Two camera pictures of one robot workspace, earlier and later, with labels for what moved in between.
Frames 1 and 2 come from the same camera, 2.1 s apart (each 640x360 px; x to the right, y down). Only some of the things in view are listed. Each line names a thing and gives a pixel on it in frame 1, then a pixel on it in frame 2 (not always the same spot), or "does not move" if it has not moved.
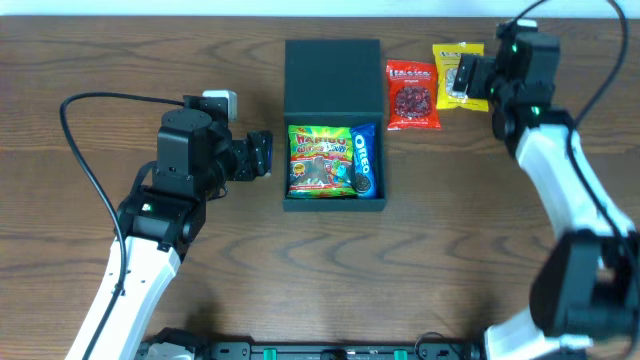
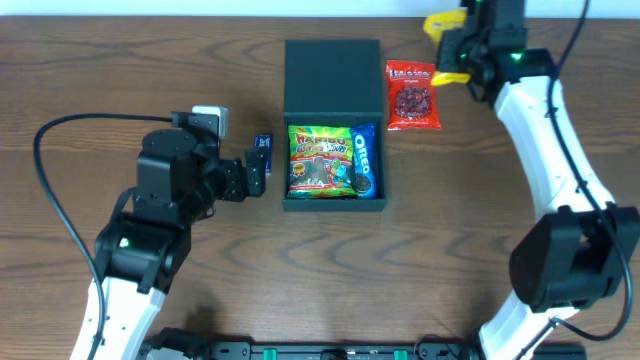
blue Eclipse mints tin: [269, 149] does not move
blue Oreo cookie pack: [364, 165] does not move
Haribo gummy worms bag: [320, 162] does not move
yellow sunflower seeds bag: [448, 57] → [434, 25]
